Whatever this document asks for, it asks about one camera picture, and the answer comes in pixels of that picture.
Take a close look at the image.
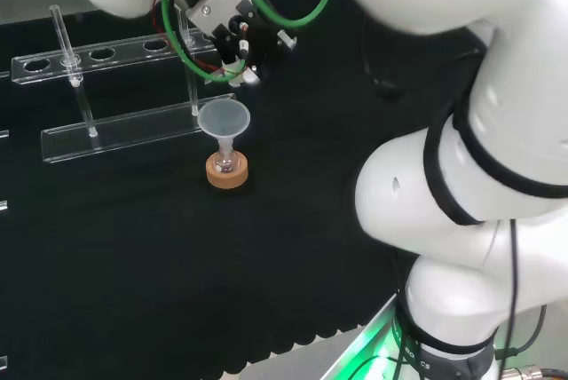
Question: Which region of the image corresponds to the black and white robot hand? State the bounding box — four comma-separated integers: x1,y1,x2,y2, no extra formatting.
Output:
205,0,299,89

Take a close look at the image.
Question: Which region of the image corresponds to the clear plastic funnel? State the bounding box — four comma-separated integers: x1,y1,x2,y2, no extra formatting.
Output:
196,100,252,160

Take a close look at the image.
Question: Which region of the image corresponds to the small round-bottom glass flask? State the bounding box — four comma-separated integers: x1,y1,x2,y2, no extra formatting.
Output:
211,139,241,175

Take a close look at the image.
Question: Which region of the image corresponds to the clear acrylic funnel stand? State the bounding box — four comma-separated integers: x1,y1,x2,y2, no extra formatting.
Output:
10,4,237,165

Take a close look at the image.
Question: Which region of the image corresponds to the black bench cloth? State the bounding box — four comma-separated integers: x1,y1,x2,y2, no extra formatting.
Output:
0,0,489,376

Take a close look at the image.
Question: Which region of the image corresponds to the green cable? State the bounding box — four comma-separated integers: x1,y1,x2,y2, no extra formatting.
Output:
160,0,339,85

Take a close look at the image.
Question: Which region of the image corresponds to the round cork ring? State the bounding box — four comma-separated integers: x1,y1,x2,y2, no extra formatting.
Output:
205,153,249,189

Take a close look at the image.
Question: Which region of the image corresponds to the grey metal base plate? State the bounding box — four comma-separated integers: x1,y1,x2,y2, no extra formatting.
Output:
241,295,401,380

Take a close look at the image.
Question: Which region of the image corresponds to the thin black cable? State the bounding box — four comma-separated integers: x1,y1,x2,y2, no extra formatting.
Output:
494,218,548,380

